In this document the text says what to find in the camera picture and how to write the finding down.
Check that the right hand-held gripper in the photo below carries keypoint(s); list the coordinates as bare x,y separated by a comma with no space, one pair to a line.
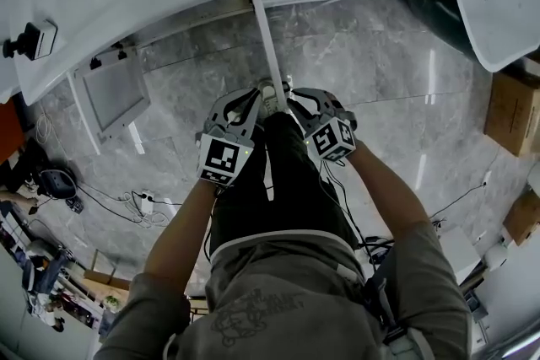
333,137

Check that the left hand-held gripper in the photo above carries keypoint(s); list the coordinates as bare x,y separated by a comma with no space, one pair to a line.
223,158

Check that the white cabinet door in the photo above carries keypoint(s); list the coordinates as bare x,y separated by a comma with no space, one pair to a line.
266,42

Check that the person's right forearm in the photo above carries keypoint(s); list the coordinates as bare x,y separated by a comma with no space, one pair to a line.
388,194

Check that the person's left forearm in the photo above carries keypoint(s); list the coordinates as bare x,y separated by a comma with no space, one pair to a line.
181,236

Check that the white hinged cabinet panel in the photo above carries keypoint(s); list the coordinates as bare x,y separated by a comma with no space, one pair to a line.
111,97

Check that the person's grey right shoe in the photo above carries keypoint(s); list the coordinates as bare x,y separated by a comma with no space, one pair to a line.
287,88

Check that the person's grey shoe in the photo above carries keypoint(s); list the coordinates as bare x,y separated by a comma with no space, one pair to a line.
266,97
287,88

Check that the person's grey left shoe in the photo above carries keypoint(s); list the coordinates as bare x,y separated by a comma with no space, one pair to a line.
266,97

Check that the person's black trousers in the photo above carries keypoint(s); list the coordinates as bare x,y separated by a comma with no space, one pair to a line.
291,189

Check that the white power strip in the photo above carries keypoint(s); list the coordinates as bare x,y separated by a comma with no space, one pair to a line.
145,201

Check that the person's grey printed shirt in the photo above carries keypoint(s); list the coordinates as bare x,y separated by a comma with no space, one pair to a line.
287,299

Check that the black device on floor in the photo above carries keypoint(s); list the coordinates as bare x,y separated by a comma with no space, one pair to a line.
57,181

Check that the large cardboard box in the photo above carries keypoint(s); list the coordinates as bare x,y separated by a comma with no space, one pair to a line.
512,114

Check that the white square box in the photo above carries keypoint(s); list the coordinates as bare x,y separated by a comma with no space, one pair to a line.
460,253

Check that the orange panel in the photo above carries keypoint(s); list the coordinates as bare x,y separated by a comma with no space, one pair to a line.
9,130

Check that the small cardboard box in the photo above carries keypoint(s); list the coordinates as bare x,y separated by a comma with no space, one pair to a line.
525,217

